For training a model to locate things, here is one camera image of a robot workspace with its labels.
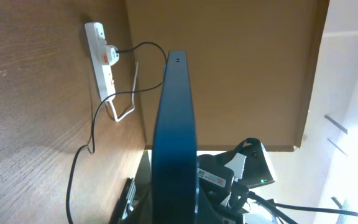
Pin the blue screen smartphone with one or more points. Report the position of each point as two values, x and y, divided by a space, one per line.
175 187

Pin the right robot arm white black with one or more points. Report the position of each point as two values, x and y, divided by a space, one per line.
226 178

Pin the white usb charger plug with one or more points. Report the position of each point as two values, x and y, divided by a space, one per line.
108 55

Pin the white power strip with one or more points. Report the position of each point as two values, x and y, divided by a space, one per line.
103 73

